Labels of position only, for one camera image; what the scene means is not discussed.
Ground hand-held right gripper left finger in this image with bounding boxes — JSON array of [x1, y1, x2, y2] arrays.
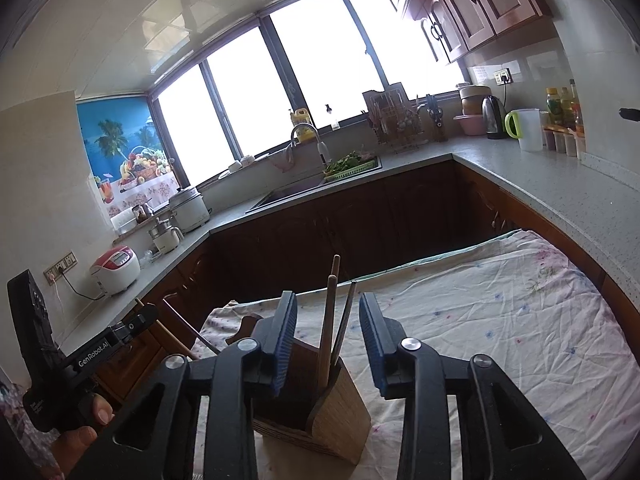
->
[[67, 290, 299, 480]]

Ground tropical fruit wall poster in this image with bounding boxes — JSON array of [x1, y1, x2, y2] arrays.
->
[[75, 97, 181, 235]]

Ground person's left hand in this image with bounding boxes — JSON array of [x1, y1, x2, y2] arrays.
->
[[50, 392, 116, 479]]

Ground steel electric kettle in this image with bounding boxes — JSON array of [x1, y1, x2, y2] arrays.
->
[[481, 95, 507, 140]]

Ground dish rack with boards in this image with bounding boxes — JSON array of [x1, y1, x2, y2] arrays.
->
[[362, 87, 419, 154]]

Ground large white rice cooker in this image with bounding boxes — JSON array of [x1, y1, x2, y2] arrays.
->
[[169, 186, 211, 233]]

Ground black power cable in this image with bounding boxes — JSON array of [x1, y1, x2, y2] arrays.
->
[[56, 272, 106, 302]]

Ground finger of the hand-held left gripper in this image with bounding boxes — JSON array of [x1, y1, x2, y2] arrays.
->
[[112, 304, 160, 347]]

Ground chrome kitchen faucet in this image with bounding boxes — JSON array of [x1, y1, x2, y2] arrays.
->
[[290, 122, 329, 163]]

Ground kitchen sink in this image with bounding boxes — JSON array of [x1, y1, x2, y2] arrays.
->
[[245, 157, 383, 216]]

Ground wooden cabinets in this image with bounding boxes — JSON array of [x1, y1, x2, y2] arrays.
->
[[95, 157, 640, 411], [357, 0, 553, 65]]

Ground beige lidded pot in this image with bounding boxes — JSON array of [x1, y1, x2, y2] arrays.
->
[[458, 84, 493, 117]]

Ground yellow cap sauce bottle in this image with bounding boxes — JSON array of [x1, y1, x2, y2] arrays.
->
[[545, 87, 563, 128]]

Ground wall socket strip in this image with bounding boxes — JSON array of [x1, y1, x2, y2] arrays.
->
[[44, 251, 78, 283]]

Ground wooden upper cabinets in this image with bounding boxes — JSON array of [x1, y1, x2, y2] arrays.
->
[[357, 0, 553, 65]]

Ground orange label bottle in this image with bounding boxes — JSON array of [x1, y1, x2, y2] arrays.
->
[[570, 79, 585, 136]]

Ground wooden lower cabinets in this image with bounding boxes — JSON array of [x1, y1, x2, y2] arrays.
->
[[95, 157, 640, 411]]

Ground white soy milk maker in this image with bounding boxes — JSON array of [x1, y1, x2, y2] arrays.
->
[[147, 212, 185, 255]]

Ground grey kitchen countertop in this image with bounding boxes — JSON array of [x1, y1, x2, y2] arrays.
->
[[50, 127, 640, 361]]

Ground yellow detergent bottle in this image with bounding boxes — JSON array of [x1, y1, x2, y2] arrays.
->
[[290, 107, 314, 142]]

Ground knife block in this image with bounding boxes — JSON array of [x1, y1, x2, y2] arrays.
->
[[425, 94, 449, 142]]

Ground white pitcher green handle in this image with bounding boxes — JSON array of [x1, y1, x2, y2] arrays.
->
[[504, 108, 543, 152]]

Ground green vegetable basket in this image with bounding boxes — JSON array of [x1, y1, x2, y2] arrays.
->
[[322, 150, 377, 181]]

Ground large kitchen window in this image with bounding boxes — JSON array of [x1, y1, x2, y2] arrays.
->
[[150, 0, 471, 188]]

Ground metal chopstick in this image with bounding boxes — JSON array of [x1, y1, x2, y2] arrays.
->
[[161, 301, 222, 356], [330, 281, 358, 361]]

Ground pink basin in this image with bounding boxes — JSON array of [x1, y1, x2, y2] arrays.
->
[[453, 114, 487, 136]]

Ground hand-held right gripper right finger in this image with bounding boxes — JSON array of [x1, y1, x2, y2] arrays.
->
[[358, 292, 586, 480]]

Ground wooden utensil holder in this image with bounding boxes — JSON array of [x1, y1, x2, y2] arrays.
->
[[225, 312, 373, 466]]

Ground red and white rice cooker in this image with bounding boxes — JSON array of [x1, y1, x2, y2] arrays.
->
[[90, 245, 141, 295]]

